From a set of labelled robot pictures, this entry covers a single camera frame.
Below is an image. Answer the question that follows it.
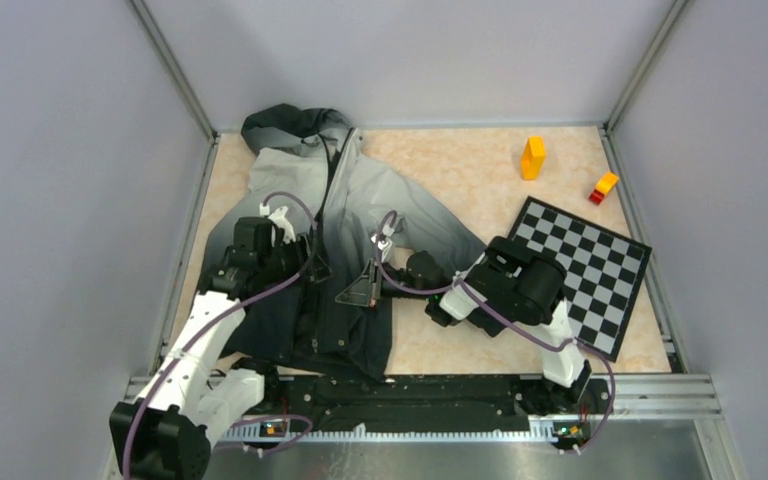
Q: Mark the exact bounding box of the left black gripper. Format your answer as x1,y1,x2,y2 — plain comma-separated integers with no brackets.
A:
259,231,334,290

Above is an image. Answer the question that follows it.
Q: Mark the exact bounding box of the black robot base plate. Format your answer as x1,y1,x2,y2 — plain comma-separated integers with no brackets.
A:
245,374,609,433

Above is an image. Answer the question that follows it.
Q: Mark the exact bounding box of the purple cable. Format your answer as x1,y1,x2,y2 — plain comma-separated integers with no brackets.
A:
121,191,322,480
371,209,618,454

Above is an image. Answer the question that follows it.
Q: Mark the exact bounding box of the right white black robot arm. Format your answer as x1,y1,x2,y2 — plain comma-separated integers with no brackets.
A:
335,236,592,412

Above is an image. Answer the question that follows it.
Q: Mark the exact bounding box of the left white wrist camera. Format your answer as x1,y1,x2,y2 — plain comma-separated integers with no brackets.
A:
259,204,296,244

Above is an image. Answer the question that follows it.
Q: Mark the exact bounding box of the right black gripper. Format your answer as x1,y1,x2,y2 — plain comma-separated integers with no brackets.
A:
336,258,431,307

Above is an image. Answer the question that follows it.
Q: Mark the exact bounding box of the grey black gradient hooded jacket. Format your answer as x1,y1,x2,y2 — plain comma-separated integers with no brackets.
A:
203,104,485,380

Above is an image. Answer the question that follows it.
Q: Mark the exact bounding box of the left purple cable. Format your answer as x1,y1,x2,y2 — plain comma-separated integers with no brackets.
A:
121,191,322,480

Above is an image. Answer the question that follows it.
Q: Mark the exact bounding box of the red yellow toy block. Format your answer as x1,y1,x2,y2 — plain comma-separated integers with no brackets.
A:
588,172,620,205

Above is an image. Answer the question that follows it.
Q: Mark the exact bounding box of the black white checkerboard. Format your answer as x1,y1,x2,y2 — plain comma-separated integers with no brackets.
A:
508,197,652,362

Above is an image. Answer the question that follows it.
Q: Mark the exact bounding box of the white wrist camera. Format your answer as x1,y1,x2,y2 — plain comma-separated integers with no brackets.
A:
370,225,395,264
259,204,296,244

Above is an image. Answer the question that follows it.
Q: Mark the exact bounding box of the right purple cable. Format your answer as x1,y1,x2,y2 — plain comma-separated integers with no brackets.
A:
371,209,618,454

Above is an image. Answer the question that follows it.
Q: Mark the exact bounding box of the aluminium frame rail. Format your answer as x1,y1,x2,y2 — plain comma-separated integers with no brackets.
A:
118,372,723,444

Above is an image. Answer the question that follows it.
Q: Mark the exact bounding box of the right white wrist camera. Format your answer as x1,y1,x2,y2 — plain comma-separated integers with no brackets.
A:
370,225,395,264

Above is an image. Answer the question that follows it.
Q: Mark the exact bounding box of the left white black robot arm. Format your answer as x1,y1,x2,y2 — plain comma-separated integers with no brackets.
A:
109,212,315,479

